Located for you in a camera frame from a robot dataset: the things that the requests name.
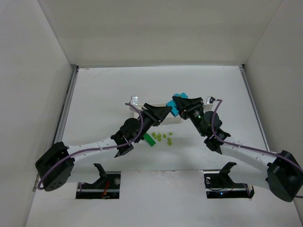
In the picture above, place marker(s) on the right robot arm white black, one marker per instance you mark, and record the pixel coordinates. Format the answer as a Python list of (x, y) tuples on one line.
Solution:
[(278, 172)]

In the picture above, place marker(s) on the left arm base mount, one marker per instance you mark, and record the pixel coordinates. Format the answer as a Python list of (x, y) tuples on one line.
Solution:
[(106, 187)]

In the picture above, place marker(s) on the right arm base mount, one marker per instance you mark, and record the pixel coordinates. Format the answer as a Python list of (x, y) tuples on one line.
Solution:
[(218, 185)]

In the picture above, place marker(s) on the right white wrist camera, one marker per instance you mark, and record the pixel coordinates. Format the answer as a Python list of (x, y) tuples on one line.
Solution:
[(210, 100)]

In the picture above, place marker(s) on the green lego brick stack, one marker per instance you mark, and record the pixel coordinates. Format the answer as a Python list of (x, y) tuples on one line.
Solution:
[(149, 140)]

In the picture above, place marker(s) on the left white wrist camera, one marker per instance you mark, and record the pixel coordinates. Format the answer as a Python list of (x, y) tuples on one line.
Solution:
[(133, 100)]

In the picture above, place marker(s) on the teal lego brick stack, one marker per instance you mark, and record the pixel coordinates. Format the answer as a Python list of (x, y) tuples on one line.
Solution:
[(174, 111)]

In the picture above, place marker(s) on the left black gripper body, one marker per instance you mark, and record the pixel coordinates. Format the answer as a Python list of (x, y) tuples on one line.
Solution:
[(149, 113)]

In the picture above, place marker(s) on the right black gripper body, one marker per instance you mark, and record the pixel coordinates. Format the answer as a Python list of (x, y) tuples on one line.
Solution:
[(192, 107)]

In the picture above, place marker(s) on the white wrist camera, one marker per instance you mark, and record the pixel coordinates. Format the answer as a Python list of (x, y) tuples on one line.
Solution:
[(210, 100), (133, 100)]

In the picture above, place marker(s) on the white three-compartment tray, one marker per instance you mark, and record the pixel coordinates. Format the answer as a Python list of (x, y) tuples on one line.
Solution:
[(170, 119)]

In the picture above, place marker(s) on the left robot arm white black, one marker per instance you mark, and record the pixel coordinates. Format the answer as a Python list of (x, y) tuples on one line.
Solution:
[(56, 164)]

